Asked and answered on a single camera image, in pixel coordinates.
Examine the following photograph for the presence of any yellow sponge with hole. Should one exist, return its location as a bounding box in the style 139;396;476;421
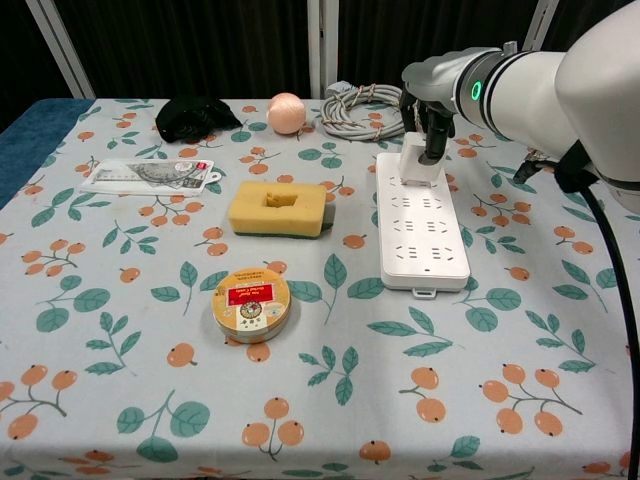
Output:
227;180;329;240

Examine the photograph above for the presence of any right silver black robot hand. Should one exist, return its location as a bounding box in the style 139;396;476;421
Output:
399;48;474;169

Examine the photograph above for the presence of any pink ball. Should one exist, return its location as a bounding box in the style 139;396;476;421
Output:
266;92;307;136

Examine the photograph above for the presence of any floral tablecloth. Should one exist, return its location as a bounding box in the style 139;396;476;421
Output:
0;97;640;480

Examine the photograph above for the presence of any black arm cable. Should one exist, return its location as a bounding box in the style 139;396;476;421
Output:
512;139;640;474

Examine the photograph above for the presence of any white power strip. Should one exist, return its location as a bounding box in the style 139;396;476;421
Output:
374;151;472;299

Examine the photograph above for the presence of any round orange tin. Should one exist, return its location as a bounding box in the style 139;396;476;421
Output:
211;268;292;345

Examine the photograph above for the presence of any packaged ruler set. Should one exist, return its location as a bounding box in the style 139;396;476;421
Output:
78;158;225;196

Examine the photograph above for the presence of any blue table cover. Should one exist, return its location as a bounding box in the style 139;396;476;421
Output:
0;98;96;211

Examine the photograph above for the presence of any white frame post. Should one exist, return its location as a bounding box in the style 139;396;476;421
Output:
307;0;341;99
27;0;96;99
527;0;559;52

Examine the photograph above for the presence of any white power adapter plug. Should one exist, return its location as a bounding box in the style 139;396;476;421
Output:
398;132;446;187

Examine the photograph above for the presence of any grey cable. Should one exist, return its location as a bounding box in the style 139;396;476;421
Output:
319;82;417;154

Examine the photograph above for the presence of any black cloth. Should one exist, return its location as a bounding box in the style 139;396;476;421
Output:
155;96;244;144

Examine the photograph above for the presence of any black curtain panel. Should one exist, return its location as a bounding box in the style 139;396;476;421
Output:
337;0;541;99
0;0;76;132
52;0;311;99
544;0;640;51

